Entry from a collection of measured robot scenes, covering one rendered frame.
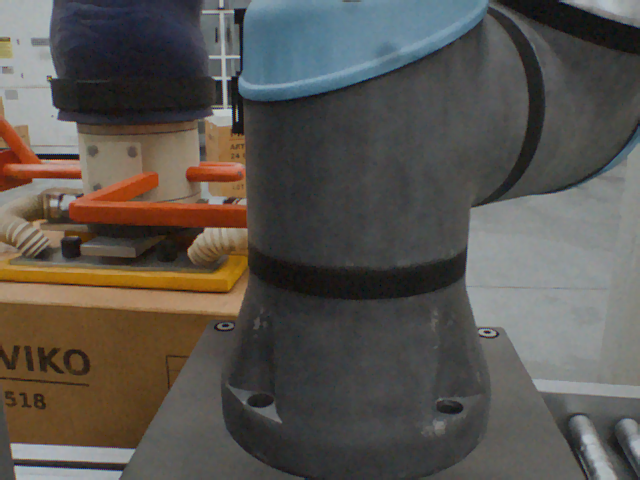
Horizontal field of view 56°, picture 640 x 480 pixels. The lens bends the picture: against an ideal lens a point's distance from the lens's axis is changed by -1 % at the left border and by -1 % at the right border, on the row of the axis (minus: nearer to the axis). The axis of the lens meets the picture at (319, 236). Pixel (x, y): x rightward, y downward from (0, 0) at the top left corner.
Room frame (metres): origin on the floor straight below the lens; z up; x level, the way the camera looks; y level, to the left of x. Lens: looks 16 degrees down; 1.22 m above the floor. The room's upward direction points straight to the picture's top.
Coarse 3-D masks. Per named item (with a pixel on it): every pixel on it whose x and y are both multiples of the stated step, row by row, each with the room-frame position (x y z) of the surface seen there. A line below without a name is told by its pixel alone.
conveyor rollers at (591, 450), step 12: (576, 420) 1.05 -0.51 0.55; (588, 420) 1.05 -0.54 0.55; (624, 420) 1.05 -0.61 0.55; (576, 432) 1.02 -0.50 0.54; (588, 432) 1.01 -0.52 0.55; (624, 432) 1.02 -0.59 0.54; (636, 432) 1.01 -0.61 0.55; (576, 444) 1.00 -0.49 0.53; (588, 444) 0.97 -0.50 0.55; (600, 444) 0.97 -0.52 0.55; (624, 444) 1.00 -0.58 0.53; (636, 444) 0.97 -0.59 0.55; (588, 456) 0.94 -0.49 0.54; (600, 456) 0.93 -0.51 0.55; (636, 456) 0.95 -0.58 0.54; (588, 468) 0.92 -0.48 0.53; (600, 468) 0.90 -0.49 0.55; (612, 468) 0.90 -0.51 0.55; (636, 468) 0.93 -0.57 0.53
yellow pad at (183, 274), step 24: (72, 240) 0.79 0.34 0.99; (168, 240) 0.79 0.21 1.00; (0, 264) 0.78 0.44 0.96; (24, 264) 0.78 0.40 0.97; (48, 264) 0.77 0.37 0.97; (72, 264) 0.77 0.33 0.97; (96, 264) 0.76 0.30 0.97; (120, 264) 0.76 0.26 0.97; (144, 264) 0.76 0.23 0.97; (168, 264) 0.76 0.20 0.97; (192, 264) 0.76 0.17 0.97; (216, 264) 0.76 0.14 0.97; (240, 264) 0.78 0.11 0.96; (168, 288) 0.73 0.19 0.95; (192, 288) 0.73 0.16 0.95; (216, 288) 0.72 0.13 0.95
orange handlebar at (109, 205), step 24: (24, 168) 0.88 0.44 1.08; (48, 168) 0.88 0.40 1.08; (72, 168) 0.87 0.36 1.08; (192, 168) 0.85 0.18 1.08; (216, 168) 0.85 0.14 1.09; (240, 168) 0.85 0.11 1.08; (96, 192) 0.67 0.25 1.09; (120, 192) 0.70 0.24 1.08; (144, 192) 0.77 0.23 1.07; (72, 216) 0.63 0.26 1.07; (96, 216) 0.61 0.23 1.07; (120, 216) 0.61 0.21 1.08; (144, 216) 0.60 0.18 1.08; (168, 216) 0.60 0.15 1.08; (192, 216) 0.59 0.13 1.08; (216, 216) 0.59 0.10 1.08; (240, 216) 0.59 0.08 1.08
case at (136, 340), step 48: (0, 288) 0.74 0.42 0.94; (48, 288) 0.74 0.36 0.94; (96, 288) 0.74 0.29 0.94; (144, 288) 0.74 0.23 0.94; (240, 288) 0.74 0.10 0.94; (0, 336) 0.71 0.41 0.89; (48, 336) 0.70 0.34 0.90; (96, 336) 0.69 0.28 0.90; (144, 336) 0.68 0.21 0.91; (192, 336) 0.67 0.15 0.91; (48, 384) 0.70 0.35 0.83; (96, 384) 0.69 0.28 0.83; (144, 384) 0.68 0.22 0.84; (48, 432) 0.70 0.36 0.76; (96, 432) 0.69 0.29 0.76; (144, 432) 0.68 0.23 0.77
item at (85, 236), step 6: (66, 234) 0.96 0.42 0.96; (72, 234) 0.95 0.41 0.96; (78, 234) 0.95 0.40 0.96; (84, 234) 0.95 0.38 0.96; (90, 234) 0.95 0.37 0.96; (96, 234) 0.95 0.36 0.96; (84, 240) 0.95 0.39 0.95; (174, 240) 0.93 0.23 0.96; (180, 240) 0.93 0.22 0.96; (186, 240) 0.93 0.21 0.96; (192, 240) 0.92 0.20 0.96; (180, 246) 0.93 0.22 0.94; (186, 246) 0.93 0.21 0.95
